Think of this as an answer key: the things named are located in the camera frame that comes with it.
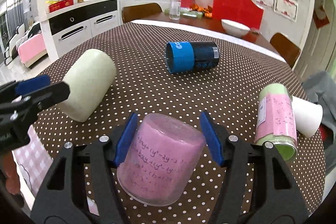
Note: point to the cream white cup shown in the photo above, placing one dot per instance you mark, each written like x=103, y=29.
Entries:
x=89, y=79

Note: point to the wooden chair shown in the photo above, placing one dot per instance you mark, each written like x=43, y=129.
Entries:
x=130, y=13
x=287, y=50

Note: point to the left wooden chair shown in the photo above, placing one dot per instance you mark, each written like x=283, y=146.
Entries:
x=130, y=13

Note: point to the right wooden chair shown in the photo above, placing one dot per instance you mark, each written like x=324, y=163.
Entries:
x=287, y=50

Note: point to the pink checkered tablecloth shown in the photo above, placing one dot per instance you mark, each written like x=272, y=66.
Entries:
x=35, y=159

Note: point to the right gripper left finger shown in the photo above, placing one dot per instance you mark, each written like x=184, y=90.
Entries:
x=62, y=197

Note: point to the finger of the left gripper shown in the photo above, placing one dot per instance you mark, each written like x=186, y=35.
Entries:
x=17, y=105
x=20, y=88

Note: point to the red box on cabinet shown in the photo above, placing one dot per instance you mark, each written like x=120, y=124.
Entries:
x=60, y=5

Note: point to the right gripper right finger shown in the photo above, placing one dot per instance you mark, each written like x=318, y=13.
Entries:
x=276, y=197

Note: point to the white paper cup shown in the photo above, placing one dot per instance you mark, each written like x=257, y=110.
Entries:
x=308, y=116

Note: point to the white black sideboard cabinet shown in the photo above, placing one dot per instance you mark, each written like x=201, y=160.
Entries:
x=67, y=28

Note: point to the brown polka dot tablecloth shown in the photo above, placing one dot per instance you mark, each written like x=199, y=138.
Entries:
x=143, y=84

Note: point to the white ceramic bowl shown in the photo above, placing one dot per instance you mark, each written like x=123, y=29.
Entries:
x=235, y=29

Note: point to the pink covered sofa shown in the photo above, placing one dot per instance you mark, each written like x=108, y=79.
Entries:
x=28, y=45

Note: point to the grey cloth on chair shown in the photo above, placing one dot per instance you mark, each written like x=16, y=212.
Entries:
x=320, y=89

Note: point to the pink transparent cup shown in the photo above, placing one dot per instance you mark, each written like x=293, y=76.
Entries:
x=161, y=159

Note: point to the green flat box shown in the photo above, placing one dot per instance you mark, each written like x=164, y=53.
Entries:
x=188, y=13

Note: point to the clear spray bottle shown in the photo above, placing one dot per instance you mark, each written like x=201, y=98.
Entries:
x=175, y=9

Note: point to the red diamond door decoration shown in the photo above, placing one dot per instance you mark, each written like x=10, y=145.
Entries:
x=320, y=17

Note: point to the blue black cup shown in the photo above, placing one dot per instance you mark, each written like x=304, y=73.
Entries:
x=191, y=56

